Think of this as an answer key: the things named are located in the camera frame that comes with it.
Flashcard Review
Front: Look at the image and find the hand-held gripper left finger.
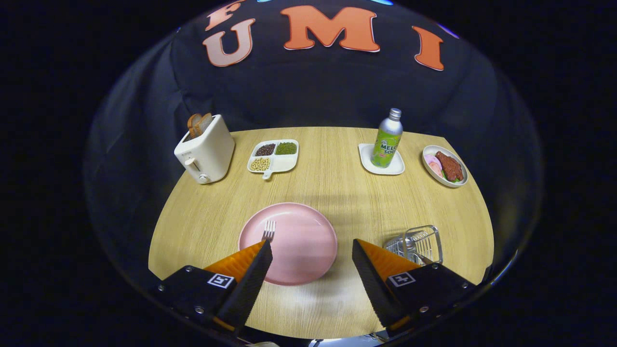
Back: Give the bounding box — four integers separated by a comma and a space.
149, 240, 273, 335

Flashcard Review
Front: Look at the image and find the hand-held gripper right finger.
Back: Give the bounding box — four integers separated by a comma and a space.
352, 239, 478, 335

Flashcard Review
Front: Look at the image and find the pink round plate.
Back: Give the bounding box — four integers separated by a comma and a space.
238, 202, 338, 286

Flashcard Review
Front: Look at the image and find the white square coaster tray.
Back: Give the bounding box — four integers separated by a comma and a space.
358, 143, 405, 175

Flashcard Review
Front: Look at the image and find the white oval food plate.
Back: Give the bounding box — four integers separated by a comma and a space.
422, 145, 469, 188

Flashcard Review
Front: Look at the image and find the white divided bean dish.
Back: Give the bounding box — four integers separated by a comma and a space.
247, 139, 299, 180

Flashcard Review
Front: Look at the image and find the cream white toaster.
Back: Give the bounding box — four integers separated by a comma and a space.
174, 114, 235, 185

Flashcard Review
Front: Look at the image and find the pink ham slice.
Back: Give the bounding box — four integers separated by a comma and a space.
424, 154, 443, 177

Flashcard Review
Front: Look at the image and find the green soda bottle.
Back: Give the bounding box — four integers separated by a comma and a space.
370, 108, 403, 168

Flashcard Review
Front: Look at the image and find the brown meat piece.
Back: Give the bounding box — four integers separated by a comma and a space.
435, 151, 464, 182

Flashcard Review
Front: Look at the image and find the metal wire cutlery rack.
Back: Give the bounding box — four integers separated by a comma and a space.
383, 225, 443, 267

